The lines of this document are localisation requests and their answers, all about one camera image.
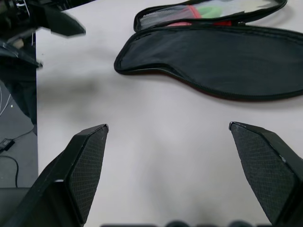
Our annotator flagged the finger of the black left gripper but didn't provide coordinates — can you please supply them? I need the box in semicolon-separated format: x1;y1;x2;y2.
30;3;87;38
0;43;44;70

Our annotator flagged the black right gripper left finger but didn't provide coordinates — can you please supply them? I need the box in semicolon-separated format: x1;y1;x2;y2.
0;123;110;227

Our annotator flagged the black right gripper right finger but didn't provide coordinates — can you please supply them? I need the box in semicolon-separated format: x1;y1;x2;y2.
228;121;303;227

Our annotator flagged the black and red zip pouch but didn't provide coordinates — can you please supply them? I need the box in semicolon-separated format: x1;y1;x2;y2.
114;0;303;103

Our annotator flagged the green fuzzy zipper pull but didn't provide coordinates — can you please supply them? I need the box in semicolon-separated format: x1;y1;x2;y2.
195;4;229;19

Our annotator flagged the black power adapter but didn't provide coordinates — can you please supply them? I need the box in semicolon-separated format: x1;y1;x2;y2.
0;139;16;152

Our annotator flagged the thin black floor cable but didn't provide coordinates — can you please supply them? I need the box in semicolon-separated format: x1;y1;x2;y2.
0;122;36;188

